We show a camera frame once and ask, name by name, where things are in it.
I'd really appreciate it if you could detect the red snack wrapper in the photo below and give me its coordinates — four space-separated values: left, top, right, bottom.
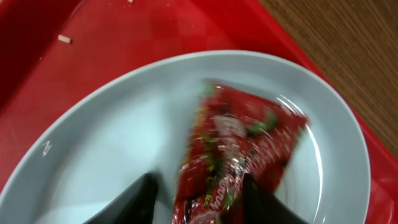
172 82 307 223

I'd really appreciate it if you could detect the red serving tray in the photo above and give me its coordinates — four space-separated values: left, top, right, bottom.
1 1 397 223

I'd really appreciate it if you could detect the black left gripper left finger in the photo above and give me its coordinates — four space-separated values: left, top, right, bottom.
85 172 159 224

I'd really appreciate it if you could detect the light blue plate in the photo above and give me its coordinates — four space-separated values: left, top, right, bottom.
1 50 371 223

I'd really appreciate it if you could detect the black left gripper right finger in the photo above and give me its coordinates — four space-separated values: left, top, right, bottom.
242 174 308 224

